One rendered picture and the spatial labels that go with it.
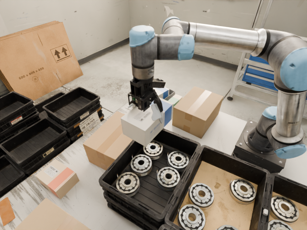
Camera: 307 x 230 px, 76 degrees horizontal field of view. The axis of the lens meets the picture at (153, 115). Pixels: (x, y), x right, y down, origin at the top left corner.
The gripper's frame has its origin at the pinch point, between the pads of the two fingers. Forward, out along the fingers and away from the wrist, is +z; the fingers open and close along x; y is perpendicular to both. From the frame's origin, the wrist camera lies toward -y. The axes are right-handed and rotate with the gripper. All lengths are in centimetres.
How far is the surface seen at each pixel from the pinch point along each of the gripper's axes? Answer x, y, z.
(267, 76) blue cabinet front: 29, -193, 66
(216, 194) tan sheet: 35.7, -0.4, 27.7
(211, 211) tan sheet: 36.9, 7.7, 27.6
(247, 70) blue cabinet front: 6, -193, 65
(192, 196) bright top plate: 28.1, 8.2, 24.8
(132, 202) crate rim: 11.8, 26.5, 17.5
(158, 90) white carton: -33, -56, 32
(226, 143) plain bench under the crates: 28, -43, 41
